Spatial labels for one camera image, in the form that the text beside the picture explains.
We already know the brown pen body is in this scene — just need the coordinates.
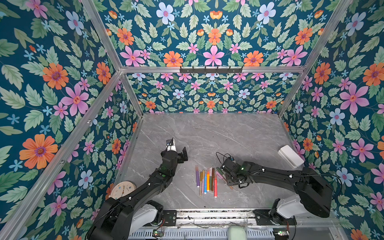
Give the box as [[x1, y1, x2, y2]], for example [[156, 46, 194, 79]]
[[215, 170, 234, 190]]

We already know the brown pen brown cap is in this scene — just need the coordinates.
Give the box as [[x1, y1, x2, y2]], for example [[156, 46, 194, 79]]
[[211, 168, 215, 192]]

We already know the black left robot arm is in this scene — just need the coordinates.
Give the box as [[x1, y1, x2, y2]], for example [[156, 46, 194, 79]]
[[86, 148, 188, 240]]

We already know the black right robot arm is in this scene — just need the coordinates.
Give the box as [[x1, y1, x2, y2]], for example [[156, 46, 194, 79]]
[[220, 158, 333, 225]]

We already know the red highlighter pen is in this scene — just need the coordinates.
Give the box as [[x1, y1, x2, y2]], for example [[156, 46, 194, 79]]
[[213, 175, 218, 198]]

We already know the orange highlighter pen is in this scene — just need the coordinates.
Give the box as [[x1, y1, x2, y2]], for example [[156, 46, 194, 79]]
[[206, 169, 210, 192]]

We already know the pink pen gold cap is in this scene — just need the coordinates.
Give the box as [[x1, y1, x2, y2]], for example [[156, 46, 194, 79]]
[[201, 170, 206, 195]]

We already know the purple highlighter pen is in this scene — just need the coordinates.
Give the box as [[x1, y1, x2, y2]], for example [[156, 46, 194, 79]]
[[195, 165, 201, 188]]

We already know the tan pen gold cap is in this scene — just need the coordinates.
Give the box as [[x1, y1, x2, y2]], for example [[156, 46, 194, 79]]
[[200, 172, 204, 196]]

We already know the blue highlighter pen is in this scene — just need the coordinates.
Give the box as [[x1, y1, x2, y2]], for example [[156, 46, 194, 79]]
[[203, 171, 208, 194]]

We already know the white rectangular box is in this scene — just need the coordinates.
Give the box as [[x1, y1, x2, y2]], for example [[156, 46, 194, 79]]
[[278, 145, 305, 169]]

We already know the pale green rounded object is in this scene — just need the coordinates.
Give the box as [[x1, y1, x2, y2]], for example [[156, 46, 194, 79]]
[[228, 226, 247, 240]]

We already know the beige round clock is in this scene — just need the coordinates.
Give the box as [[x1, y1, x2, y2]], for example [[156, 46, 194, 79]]
[[109, 181, 136, 200]]

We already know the black hook rail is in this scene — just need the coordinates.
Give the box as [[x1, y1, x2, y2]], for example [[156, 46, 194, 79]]
[[179, 66, 243, 75]]

